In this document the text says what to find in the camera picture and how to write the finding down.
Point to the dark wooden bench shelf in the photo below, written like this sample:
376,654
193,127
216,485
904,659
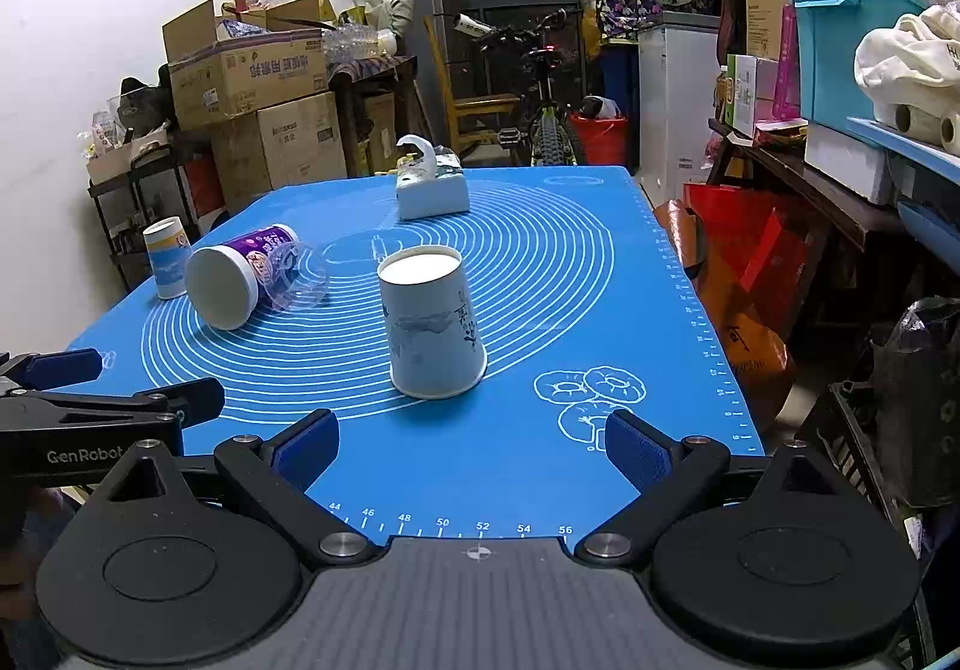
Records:
832,205

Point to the white chest freezer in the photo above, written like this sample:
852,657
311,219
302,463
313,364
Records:
675,108

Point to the white foam box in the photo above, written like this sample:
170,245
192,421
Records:
844,160

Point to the black plastic bag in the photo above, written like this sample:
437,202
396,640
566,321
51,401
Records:
919,400

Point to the white plastic dispenser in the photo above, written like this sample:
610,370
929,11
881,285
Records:
431,194

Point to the red paper bag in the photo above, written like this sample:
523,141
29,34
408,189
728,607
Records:
780,250

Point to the wooden chair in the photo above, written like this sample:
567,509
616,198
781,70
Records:
480,106

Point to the orange paper bag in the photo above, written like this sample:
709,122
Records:
750,347

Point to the open printed cardboard box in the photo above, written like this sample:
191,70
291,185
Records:
247,78

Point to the dark wooden side table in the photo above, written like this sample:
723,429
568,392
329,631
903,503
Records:
371,74

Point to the large brown cardboard box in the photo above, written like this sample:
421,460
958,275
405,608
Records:
285,149

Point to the black plastic crate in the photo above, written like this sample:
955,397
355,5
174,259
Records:
840,430

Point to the white ink-print paper cup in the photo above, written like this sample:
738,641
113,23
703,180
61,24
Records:
427,332

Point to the white paper rolls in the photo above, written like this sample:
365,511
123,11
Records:
919,124

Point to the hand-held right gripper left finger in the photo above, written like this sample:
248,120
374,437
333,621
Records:
307,449

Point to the green and white carton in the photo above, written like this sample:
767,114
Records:
750,96

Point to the clear plastic dome lid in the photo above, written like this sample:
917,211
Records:
304,276

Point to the grey refrigerator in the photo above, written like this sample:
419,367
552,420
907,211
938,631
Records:
424,18

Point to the pink packet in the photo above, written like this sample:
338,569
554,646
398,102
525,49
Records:
789,63

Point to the red plastic bucket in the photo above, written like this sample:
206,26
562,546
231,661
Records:
600,141

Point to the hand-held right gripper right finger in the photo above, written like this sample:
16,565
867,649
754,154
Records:
637,452

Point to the clear plastic bottles pile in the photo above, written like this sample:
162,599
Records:
360,44

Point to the small cardboard tray box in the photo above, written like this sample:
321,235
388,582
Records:
124,162

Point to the blue silicone baking mat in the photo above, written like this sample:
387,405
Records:
570,280

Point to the purple label white cup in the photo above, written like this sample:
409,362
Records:
225,284

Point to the white cloth bundle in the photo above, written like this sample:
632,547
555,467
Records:
907,59

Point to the light blue storage bin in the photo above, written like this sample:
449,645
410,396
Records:
832,63

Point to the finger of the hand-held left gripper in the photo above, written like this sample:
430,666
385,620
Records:
67,366
191,400

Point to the black bicycle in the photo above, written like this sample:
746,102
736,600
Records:
551,138

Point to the yellow cardboard box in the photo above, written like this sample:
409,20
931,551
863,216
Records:
300,10

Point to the black metal rack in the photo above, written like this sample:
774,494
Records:
146,205

